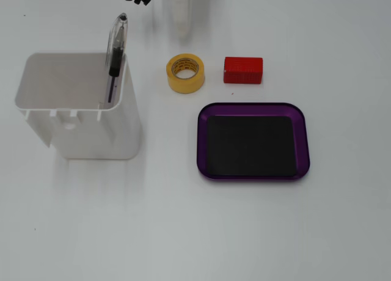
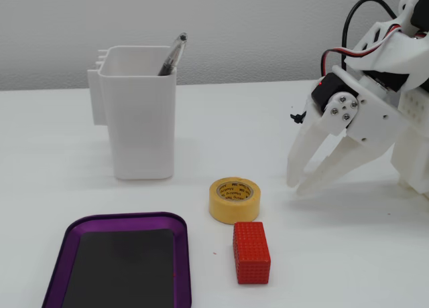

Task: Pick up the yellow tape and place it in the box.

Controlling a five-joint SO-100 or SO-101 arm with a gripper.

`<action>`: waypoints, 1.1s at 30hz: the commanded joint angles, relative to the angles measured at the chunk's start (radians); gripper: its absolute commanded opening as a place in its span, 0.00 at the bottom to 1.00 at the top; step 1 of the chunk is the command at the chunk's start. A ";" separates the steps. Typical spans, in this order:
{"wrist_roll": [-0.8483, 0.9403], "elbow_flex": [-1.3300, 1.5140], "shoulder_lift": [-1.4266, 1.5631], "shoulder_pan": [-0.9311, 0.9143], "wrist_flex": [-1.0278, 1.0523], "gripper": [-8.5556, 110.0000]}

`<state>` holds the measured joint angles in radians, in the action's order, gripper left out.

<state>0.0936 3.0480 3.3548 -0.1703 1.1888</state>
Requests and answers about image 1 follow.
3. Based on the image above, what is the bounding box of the white fixed gripper finger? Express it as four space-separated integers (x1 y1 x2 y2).
170 0 196 46

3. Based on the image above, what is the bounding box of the yellow tape roll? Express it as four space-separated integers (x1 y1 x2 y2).
166 53 206 95

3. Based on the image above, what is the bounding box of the white plastic box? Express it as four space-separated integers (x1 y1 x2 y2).
13 52 142 160

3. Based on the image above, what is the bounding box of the clear black pen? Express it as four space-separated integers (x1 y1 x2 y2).
104 12 129 104

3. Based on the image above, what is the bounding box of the red rectangular block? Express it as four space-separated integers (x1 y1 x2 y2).
223 56 264 85

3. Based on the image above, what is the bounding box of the purple tray with black mat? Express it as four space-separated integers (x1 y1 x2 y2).
197 102 311 182

